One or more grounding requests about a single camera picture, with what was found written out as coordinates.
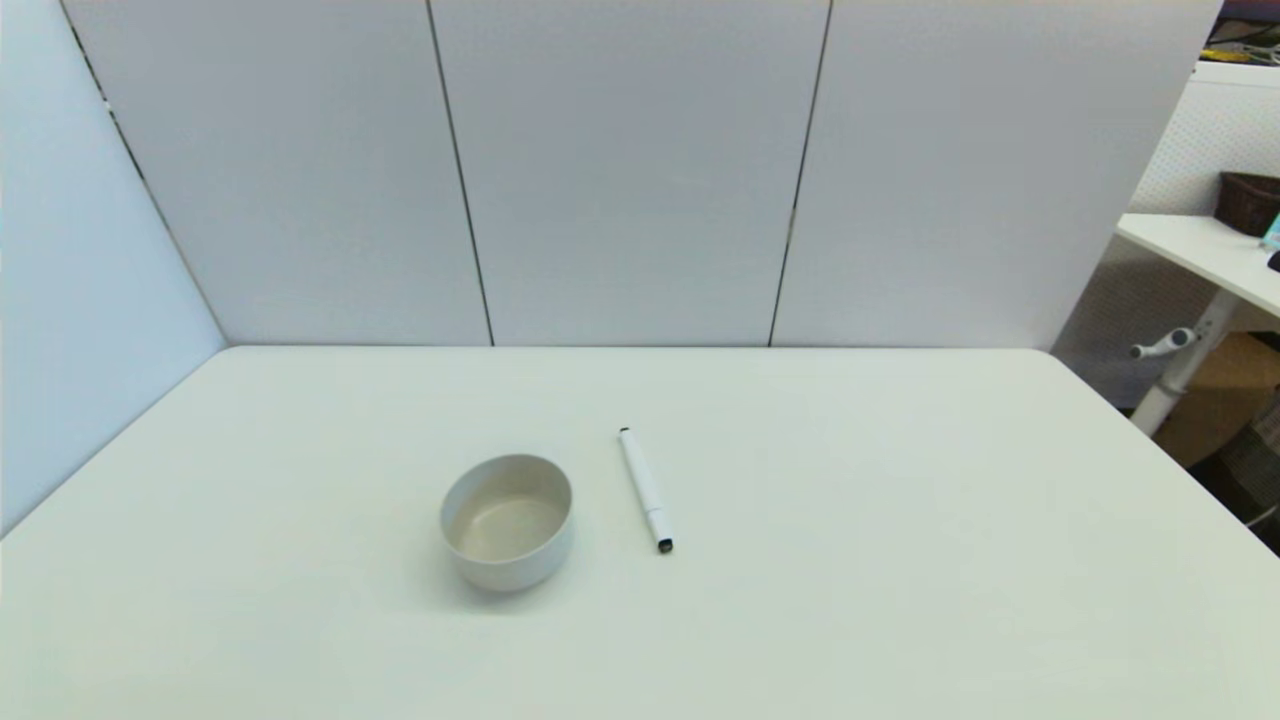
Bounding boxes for white marker with black cap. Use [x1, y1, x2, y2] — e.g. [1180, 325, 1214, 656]
[618, 427, 675, 554]

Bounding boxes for dark brown basket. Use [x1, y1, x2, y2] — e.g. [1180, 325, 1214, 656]
[1215, 171, 1280, 238]

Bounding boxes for white desk crank handle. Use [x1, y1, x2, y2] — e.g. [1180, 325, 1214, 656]
[1130, 328, 1199, 361]

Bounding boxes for white side desk top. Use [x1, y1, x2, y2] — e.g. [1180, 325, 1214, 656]
[1117, 213, 1280, 319]

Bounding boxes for white round bowl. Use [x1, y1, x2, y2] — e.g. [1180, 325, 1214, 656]
[440, 454, 575, 593]

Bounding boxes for white desk leg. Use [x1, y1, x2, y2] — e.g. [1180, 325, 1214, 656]
[1130, 290, 1242, 437]

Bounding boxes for brown cardboard box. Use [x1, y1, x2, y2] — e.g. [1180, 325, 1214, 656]
[1152, 332, 1280, 469]

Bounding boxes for yellow clutter on partition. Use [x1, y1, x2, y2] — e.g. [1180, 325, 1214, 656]
[1205, 38, 1280, 67]

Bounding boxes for white perforated partition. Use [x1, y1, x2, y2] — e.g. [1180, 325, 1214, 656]
[1050, 60, 1280, 411]

